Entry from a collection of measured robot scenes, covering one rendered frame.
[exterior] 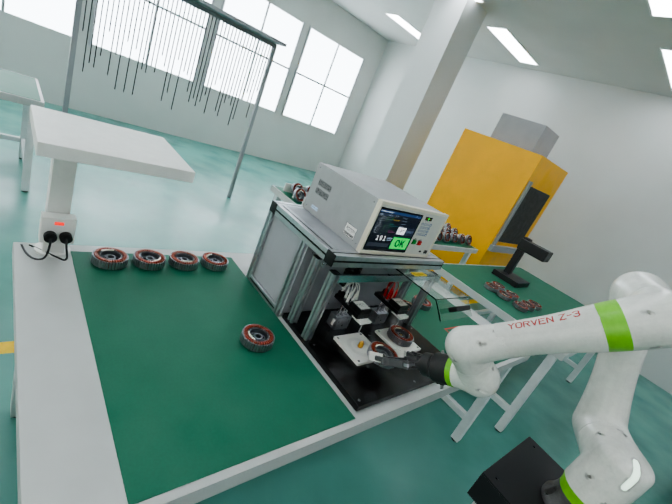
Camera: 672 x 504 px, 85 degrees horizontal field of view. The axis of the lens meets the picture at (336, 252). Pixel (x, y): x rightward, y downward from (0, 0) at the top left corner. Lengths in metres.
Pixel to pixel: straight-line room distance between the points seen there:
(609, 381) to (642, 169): 5.44
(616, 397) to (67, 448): 1.30
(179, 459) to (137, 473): 0.08
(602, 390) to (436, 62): 4.62
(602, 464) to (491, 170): 4.21
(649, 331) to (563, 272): 5.57
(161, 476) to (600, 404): 1.11
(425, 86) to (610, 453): 4.71
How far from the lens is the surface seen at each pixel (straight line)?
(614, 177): 6.59
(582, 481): 1.24
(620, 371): 1.26
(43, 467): 0.96
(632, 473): 1.20
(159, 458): 0.96
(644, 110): 6.78
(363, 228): 1.30
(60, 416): 1.03
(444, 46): 5.42
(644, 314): 1.02
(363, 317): 1.41
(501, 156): 5.07
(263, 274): 1.55
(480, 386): 1.13
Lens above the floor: 1.53
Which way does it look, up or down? 20 degrees down
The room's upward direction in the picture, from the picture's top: 24 degrees clockwise
